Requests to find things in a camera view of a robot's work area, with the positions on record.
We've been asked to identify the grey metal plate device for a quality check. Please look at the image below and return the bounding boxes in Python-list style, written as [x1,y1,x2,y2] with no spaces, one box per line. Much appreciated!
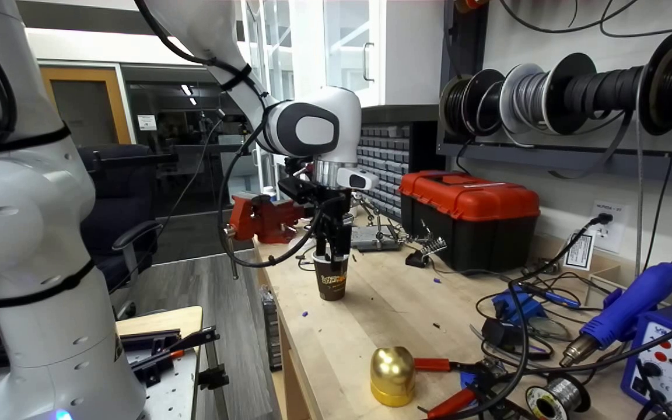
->
[349,222,407,254]

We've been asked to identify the red handled pliers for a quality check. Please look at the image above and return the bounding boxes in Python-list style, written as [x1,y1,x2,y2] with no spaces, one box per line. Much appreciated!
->
[412,355,509,420]

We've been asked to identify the white wall outlet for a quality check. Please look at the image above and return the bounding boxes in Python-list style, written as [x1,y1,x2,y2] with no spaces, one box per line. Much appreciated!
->
[587,198,625,248]

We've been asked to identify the black power cable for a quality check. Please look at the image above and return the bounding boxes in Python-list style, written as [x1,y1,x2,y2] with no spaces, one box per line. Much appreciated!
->
[506,213,614,313]

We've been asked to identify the dark grey spool rack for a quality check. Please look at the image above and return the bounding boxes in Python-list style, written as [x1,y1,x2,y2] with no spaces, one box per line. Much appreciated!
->
[435,0,672,188]

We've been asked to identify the red bench vise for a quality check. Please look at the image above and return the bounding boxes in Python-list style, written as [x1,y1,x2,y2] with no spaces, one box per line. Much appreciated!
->
[226,194,307,248]

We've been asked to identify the black orange clamp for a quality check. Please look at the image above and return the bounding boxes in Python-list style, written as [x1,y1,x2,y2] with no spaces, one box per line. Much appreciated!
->
[120,324,221,388]

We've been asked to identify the black office chair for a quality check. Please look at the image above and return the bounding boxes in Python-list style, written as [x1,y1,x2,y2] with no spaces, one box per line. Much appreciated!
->
[77,142,179,294]

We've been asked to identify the red black toolbox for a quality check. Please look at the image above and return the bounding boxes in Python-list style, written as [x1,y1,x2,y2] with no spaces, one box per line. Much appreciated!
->
[398,170,541,275]

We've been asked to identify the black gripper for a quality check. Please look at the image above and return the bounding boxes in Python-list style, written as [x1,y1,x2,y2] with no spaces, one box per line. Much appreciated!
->
[303,184,355,262]

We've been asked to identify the gold metal dome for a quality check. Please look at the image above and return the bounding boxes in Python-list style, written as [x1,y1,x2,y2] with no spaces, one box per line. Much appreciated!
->
[368,345,417,408]

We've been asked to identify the metal helping hands tool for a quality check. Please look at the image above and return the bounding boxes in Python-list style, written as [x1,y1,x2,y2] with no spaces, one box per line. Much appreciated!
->
[403,230,447,271]

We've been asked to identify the white wire spool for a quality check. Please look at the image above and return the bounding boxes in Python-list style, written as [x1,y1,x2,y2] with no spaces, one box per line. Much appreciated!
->
[497,62,553,136]

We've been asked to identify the blue hot air gun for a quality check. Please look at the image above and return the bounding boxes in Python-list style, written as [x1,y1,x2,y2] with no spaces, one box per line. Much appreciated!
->
[558,262,672,368]

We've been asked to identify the solder wire spool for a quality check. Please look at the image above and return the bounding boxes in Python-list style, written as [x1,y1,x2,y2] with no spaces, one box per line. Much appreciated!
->
[523,371,593,420]

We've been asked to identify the large black wire spool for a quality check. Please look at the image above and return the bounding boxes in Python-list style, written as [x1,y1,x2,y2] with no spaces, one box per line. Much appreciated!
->
[544,51,649,137]

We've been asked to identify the grey parts drawer cabinet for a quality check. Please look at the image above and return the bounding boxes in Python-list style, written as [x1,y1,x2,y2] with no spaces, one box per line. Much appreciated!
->
[355,124,415,224]

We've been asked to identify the white wall cabinet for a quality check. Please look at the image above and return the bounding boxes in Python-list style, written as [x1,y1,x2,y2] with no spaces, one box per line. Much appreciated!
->
[286,0,447,111]

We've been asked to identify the brown white paper cup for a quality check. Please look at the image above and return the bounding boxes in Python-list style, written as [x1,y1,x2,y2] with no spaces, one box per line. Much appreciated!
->
[309,251,351,303]

